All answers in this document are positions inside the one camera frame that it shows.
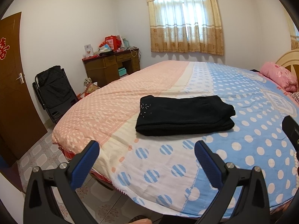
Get beige window curtain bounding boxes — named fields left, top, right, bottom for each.
left=147, top=0, right=224, bottom=56

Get brown wooden desk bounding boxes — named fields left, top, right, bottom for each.
left=82, top=48, right=140, bottom=88

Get black folding chair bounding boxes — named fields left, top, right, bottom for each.
left=33, top=65, right=78, bottom=124

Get brown wooden door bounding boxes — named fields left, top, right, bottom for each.
left=1, top=13, right=47, bottom=167

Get patterned bag on floor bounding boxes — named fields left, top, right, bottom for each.
left=84, top=78, right=100, bottom=97

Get teal box under desk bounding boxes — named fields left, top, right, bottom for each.
left=118, top=67, right=127, bottom=77

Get person's left hand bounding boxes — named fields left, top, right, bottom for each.
left=129, top=218, right=152, bottom=224

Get black pants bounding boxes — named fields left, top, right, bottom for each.
left=135, top=95, right=236, bottom=136

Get polka dot bed cover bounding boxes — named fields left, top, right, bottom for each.
left=52, top=61, right=298, bottom=217

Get striped pillow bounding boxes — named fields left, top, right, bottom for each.
left=290, top=91, right=299, bottom=104

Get cream wooden headboard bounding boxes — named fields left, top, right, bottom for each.
left=276, top=49, right=299, bottom=79

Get pink pillow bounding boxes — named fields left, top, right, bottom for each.
left=260, top=62, right=298, bottom=93

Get red items on desk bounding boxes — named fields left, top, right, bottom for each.
left=98, top=35, right=129, bottom=52

